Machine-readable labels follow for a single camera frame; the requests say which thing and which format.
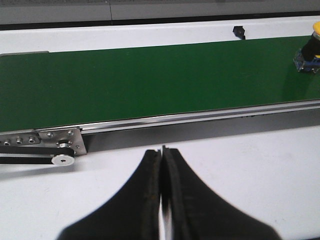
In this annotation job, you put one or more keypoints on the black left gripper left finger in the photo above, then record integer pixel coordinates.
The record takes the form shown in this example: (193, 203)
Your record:
(131, 214)

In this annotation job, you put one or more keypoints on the aluminium conveyor frame rail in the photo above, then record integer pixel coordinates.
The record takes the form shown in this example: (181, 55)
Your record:
(181, 118)

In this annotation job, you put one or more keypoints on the steel conveyor tail end plate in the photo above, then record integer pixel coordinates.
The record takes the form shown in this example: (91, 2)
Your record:
(19, 138)

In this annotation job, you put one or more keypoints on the silver drive pulley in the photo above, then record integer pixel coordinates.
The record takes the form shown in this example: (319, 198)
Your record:
(63, 160)

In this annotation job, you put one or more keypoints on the black conveyor drive belt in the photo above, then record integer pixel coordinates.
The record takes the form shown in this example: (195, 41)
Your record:
(32, 155)

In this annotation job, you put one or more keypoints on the black conveyor sensor block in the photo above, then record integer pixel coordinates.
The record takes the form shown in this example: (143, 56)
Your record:
(239, 32)

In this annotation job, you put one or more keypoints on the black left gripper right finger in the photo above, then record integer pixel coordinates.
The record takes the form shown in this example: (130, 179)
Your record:
(195, 212)

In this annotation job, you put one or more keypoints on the green conveyor belt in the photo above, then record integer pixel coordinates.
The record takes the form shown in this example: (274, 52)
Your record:
(67, 88)

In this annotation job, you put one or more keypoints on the steel tail mounting bracket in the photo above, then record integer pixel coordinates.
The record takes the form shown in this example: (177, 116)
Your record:
(70, 137)

